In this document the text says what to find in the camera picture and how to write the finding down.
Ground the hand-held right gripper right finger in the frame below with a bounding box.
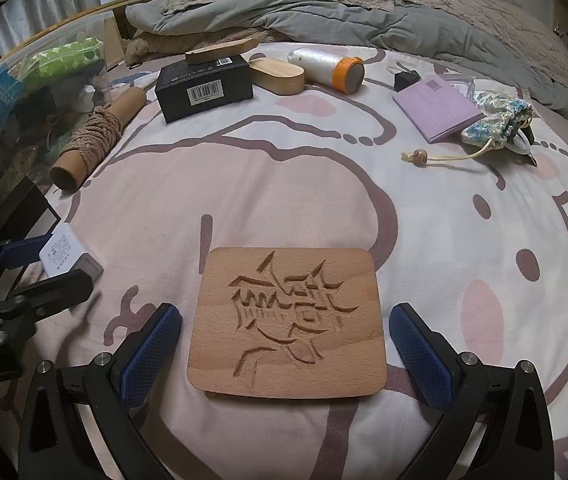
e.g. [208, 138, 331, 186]
[388, 303, 555, 480]

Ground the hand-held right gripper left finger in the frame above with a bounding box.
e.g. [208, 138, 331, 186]
[18, 302, 183, 480]

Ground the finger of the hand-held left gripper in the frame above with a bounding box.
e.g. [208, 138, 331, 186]
[0, 234, 49, 273]
[0, 268, 96, 326]

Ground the white charger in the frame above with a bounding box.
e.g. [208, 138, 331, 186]
[39, 222, 105, 281]

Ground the carved wooden coaster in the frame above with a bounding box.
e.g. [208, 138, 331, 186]
[186, 246, 388, 401]

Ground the clear storage bin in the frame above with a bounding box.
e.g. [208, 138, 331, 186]
[0, 10, 115, 241]

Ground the large black box white edge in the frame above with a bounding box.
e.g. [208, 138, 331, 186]
[0, 176, 61, 291]

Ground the pink patterned bed sheet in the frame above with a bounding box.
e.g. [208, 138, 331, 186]
[0, 40, 568, 480]

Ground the cardboard tube with twine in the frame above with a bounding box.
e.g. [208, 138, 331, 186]
[49, 85, 146, 193]

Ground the blue packet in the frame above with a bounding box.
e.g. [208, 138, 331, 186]
[0, 67, 22, 111]

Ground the green polka dot pouch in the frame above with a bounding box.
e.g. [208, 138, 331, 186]
[19, 35, 105, 81]

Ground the small black block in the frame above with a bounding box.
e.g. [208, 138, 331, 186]
[514, 122, 538, 163]

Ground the purple box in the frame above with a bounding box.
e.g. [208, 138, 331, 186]
[393, 74, 486, 143]

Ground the black box with barcode label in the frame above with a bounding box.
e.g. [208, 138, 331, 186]
[155, 55, 255, 125]

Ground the wooden bedside cabinet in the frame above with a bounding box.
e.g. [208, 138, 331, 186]
[0, 0, 160, 68]

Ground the brown fuzzy blanket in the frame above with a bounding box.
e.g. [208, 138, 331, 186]
[125, 27, 290, 66]

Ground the clear plastic wrapper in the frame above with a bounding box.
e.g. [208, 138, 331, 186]
[444, 75, 480, 99]

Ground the wooden stick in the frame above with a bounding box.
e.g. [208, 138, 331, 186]
[184, 36, 261, 66]

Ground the oval wooden box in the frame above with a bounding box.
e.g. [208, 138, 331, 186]
[248, 57, 306, 96]

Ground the white thread spool orange cap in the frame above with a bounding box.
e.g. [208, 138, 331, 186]
[286, 46, 366, 95]

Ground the grey duvet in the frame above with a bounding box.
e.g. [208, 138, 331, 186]
[125, 0, 568, 141]

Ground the white ring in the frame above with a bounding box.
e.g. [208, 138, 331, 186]
[506, 132, 533, 156]

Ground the crochet drawstring pouch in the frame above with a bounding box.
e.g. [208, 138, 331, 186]
[400, 89, 535, 166]

